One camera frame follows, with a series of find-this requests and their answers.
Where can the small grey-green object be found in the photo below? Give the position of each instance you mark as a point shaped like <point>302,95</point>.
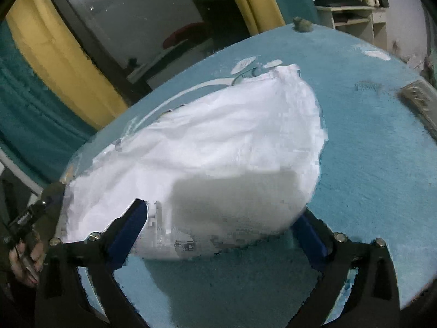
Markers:
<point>302,25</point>

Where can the wide teal curtain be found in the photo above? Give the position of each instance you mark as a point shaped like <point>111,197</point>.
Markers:
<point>37,119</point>

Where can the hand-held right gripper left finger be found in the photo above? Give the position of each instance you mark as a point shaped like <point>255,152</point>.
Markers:
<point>128,235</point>

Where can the person's left hand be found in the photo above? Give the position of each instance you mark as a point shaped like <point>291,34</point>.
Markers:
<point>29,259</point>

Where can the narrow yellow curtain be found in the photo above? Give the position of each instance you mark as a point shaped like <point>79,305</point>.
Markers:
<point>252,3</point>

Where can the large white garment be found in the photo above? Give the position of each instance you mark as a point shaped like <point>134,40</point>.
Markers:
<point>211,157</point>

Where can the wide yellow curtain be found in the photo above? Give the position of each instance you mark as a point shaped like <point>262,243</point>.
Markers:
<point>61,58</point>

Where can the white mug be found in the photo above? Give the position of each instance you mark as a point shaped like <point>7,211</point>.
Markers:
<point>371,0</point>

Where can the grey bed headboard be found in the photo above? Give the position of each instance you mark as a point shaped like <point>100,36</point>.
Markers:
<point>420,100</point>

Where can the person's olive clothing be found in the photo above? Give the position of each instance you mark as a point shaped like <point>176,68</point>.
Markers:
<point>54,208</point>

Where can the white desk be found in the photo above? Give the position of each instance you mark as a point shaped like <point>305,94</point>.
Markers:
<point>355,24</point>

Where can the glass sliding door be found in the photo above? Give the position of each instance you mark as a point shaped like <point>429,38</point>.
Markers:
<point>143,30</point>

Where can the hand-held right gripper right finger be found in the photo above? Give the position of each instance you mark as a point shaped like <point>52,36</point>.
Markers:
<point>309,237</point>

